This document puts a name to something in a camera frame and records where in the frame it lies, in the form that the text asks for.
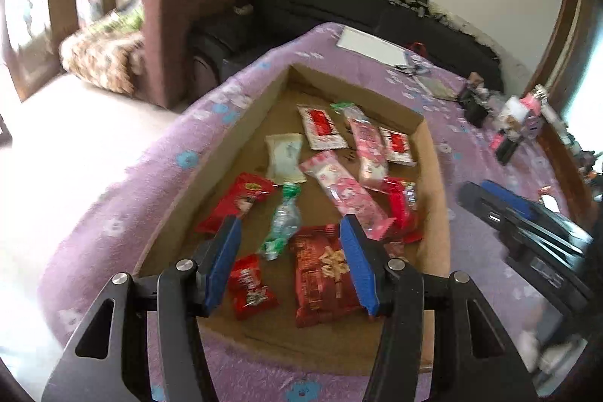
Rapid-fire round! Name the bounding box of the large dark red snack packet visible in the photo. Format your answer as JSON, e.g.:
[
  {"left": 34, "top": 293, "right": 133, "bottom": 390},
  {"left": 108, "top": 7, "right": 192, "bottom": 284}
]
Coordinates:
[{"left": 289, "top": 224, "right": 378, "bottom": 328}]

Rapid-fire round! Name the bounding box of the black sofa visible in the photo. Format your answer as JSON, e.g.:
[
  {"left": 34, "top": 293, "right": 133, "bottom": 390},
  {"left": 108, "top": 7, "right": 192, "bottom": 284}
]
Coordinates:
[{"left": 188, "top": 0, "right": 502, "bottom": 99}]

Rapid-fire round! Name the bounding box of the clear packet with green top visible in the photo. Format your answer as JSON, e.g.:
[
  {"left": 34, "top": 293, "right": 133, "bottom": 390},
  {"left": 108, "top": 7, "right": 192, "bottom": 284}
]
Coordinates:
[{"left": 330, "top": 101, "right": 366, "bottom": 122}]

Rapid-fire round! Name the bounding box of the grey green notebook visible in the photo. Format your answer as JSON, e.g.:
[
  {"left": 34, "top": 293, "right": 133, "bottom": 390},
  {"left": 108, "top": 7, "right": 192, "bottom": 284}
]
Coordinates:
[{"left": 421, "top": 77, "right": 459, "bottom": 102}]

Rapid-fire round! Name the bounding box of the red and black small item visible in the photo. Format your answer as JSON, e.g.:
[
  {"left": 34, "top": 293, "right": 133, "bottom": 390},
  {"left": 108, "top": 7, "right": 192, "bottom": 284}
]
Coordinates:
[{"left": 490, "top": 133, "right": 520, "bottom": 166}]

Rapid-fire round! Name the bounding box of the small white red snack packet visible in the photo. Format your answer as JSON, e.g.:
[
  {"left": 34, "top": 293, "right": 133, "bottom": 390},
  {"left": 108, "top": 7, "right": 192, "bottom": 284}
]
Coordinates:
[{"left": 379, "top": 126, "right": 418, "bottom": 167}]

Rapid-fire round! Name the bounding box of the brown patterned throw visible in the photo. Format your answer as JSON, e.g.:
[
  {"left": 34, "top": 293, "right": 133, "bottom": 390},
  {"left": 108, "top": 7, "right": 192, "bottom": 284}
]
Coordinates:
[{"left": 59, "top": 25, "right": 147, "bottom": 95}]

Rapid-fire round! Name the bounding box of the bright red snack packet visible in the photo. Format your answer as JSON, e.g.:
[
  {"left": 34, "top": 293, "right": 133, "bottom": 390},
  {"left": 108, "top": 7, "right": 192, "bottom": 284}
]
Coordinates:
[{"left": 381, "top": 177, "right": 425, "bottom": 245}]

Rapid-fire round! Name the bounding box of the red cartoon snack packet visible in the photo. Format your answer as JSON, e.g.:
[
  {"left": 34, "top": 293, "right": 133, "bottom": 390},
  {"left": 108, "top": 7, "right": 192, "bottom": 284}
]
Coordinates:
[{"left": 195, "top": 173, "right": 279, "bottom": 235}]

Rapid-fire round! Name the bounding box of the large white red snack packet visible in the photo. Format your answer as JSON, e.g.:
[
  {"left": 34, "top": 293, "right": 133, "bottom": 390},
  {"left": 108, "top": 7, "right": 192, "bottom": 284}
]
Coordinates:
[{"left": 297, "top": 104, "right": 348, "bottom": 151}]

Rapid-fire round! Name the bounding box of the maroon armchair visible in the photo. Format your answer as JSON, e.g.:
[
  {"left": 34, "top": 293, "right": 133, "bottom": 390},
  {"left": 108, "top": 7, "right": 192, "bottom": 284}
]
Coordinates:
[{"left": 141, "top": 0, "right": 265, "bottom": 111}]

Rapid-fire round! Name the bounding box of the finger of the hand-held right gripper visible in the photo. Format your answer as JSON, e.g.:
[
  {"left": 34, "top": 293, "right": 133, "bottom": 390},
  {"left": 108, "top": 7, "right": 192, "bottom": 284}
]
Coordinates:
[
  {"left": 479, "top": 180, "right": 594, "bottom": 254},
  {"left": 458, "top": 182, "right": 576, "bottom": 260}
]

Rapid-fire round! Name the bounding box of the wooden framed glass door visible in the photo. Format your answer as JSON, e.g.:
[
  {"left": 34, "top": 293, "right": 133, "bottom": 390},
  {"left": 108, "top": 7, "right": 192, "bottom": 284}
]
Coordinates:
[{"left": 0, "top": 0, "right": 118, "bottom": 102}]

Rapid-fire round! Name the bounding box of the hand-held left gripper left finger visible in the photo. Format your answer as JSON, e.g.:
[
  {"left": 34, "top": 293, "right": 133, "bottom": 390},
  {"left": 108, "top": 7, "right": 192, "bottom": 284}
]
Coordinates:
[{"left": 40, "top": 215, "right": 244, "bottom": 402}]

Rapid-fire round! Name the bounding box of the bunch of keys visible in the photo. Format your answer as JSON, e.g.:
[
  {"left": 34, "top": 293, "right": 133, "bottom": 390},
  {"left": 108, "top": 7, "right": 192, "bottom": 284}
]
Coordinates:
[{"left": 393, "top": 63, "right": 430, "bottom": 78}]

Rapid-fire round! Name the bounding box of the long pink cartoon snack packet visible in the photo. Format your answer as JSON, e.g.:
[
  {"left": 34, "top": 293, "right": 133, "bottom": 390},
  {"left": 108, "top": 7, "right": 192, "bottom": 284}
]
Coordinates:
[{"left": 299, "top": 150, "right": 399, "bottom": 241}]

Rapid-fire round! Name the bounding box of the black device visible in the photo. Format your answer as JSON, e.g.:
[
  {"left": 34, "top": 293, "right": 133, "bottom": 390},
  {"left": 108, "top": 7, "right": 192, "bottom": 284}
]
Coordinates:
[{"left": 459, "top": 72, "right": 491, "bottom": 128}]

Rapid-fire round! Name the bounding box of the green patterned cloth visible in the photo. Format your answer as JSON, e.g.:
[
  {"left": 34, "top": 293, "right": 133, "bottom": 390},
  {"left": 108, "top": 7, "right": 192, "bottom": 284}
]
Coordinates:
[{"left": 89, "top": 6, "right": 144, "bottom": 36}]

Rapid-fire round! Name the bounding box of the pink and white bottle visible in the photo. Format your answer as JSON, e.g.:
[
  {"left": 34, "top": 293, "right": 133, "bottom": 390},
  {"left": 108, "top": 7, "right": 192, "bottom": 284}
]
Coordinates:
[{"left": 498, "top": 93, "right": 543, "bottom": 135}]

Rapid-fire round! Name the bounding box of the wooden side table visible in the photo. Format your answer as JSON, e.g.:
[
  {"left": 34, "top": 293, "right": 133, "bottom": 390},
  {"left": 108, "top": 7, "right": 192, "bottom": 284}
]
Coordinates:
[{"left": 532, "top": 115, "right": 603, "bottom": 233}]

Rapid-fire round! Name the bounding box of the cardboard box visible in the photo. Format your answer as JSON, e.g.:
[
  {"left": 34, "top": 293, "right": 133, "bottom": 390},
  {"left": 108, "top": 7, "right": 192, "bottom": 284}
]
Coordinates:
[{"left": 134, "top": 64, "right": 450, "bottom": 377}]

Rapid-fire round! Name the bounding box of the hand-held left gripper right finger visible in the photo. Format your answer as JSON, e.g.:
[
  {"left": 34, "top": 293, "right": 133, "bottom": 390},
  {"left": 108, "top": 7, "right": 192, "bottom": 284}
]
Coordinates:
[{"left": 339, "top": 214, "right": 540, "bottom": 402}]

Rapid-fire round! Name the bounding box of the purple floral blanket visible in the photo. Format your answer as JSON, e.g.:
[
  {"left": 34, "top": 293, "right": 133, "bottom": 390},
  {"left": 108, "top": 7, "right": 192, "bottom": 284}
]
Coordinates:
[{"left": 38, "top": 21, "right": 594, "bottom": 402}]

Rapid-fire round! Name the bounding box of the green clear candy packet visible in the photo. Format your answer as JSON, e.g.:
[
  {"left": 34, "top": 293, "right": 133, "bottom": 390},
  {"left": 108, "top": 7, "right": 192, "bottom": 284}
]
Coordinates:
[{"left": 257, "top": 183, "right": 302, "bottom": 261}]

